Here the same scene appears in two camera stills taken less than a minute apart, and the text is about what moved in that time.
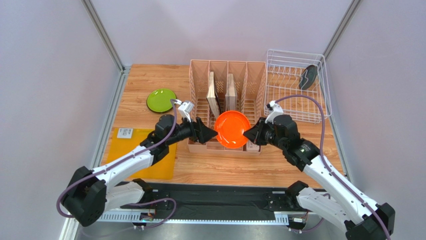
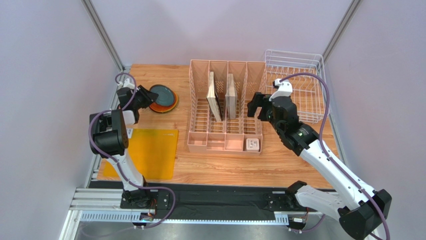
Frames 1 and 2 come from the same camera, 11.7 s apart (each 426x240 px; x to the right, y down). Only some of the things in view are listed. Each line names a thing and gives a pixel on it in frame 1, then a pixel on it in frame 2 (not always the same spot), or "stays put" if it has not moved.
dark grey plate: (308, 77) → (166, 97)
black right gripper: (262, 131) → (262, 108)
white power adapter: (250, 146) stays put
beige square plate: (212, 98) stays put
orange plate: (230, 126) → (159, 108)
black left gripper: (199, 132) → (151, 95)
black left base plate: (150, 197) stays put
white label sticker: (125, 133) stays put
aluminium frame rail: (100, 26) stays put
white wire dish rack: (284, 70) stays put
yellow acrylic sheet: (163, 169) stays put
